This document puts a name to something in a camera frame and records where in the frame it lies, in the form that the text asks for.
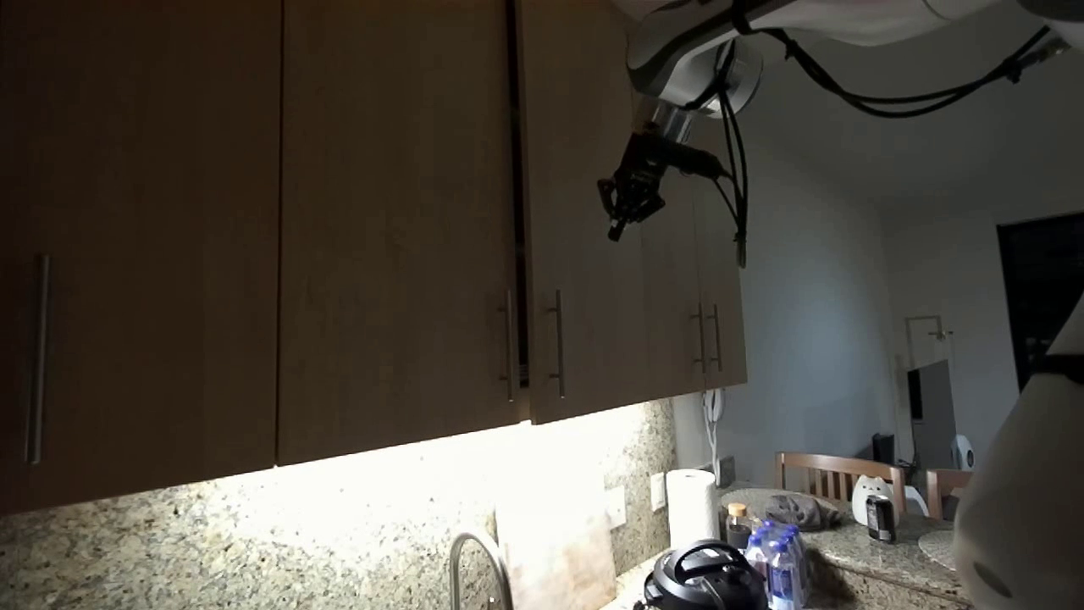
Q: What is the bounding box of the hanging black cable bundle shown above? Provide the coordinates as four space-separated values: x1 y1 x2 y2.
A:
673 36 760 271

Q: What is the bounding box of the black door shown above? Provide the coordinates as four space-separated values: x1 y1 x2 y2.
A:
993 210 1084 397

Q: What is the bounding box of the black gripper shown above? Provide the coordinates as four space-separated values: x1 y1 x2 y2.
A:
592 128 727 242

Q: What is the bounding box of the dark bottle with cork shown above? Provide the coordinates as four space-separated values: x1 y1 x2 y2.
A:
722 499 760 553

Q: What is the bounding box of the wooden dish rack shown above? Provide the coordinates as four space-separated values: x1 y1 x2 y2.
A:
920 465 979 525

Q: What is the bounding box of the chrome faucet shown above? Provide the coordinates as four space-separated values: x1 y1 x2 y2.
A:
447 528 514 610

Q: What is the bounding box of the large white rounded object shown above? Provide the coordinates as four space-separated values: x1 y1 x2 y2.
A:
949 288 1084 610

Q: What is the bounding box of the wooden cabinet door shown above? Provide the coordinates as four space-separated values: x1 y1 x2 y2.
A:
0 0 283 518
525 0 652 427
647 106 711 402
705 111 750 394
276 0 520 468

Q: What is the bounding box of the white paper towel roll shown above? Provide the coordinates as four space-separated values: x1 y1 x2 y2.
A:
662 465 726 554

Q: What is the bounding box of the wooden slatted chair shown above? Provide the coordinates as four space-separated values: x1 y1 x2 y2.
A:
772 448 910 525

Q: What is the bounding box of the metal bar door handle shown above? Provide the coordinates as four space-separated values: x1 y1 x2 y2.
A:
542 288 569 399
496 288 517 399
24 249 53 468

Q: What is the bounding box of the long black robot cable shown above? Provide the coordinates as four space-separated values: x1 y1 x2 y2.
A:
761 23 1071 123

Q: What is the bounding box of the crumpled grey cloth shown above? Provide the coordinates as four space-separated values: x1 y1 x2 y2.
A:
789 491 845 532

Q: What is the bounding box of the wooden cutting board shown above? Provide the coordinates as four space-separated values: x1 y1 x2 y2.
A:
491 493 621 610

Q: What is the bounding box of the white and black countertop appliance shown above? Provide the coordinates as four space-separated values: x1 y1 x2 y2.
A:
845 469 906 545

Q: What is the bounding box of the white wall intercom phone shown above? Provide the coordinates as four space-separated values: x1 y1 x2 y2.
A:
702 385 727 484

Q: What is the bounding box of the black pressure cooker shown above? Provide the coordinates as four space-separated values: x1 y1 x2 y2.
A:
631 534 775 610

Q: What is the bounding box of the pack of blue-capped water bottles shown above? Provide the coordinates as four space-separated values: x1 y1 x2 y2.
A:
740 512 817 610

